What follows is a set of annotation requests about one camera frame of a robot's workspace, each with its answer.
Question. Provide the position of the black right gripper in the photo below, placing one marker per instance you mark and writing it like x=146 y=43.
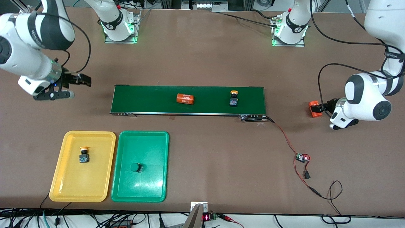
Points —
x=67 y=80

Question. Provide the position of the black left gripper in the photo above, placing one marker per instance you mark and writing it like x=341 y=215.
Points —
x=331 y=105

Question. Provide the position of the orange cylinder with white print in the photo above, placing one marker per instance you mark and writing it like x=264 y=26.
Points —
x=314 y=103
x=185 y=98

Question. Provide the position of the yellow push button switch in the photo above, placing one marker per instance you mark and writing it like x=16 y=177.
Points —
x=83 y=158
x=233 y=102

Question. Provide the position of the green push button switch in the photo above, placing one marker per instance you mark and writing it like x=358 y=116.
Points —
x=135 y=167

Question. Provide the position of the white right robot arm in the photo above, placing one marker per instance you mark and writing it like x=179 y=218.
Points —
x=19 y=60

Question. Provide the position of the small green circuit board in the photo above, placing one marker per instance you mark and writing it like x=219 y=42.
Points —
x=300 y=157

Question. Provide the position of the green conveyor belt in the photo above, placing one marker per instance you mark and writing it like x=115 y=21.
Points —
x=142 y=99

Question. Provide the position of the green plastic tray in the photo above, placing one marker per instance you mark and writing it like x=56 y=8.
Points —
x=148 y=142

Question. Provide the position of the yellow plastic tray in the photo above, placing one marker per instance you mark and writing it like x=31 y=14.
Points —
x=69 y=180

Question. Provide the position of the red clip lead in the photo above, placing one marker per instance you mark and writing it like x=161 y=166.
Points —
x=227 y=218

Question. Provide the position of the red digit display module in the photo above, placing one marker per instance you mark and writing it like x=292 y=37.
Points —
x=206 y=217

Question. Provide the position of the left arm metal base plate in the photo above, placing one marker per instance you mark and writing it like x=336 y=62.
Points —
x=289 y=45

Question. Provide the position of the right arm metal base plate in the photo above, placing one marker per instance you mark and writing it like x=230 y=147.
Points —
x=136 y=31

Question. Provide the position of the aluminium frame profile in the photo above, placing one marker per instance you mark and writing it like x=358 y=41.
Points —
x=22 y=7

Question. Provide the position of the aluminium frame with light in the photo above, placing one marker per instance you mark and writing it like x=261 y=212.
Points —
x=205 y=5

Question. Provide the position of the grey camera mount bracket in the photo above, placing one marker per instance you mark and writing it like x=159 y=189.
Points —
x=194 y=218

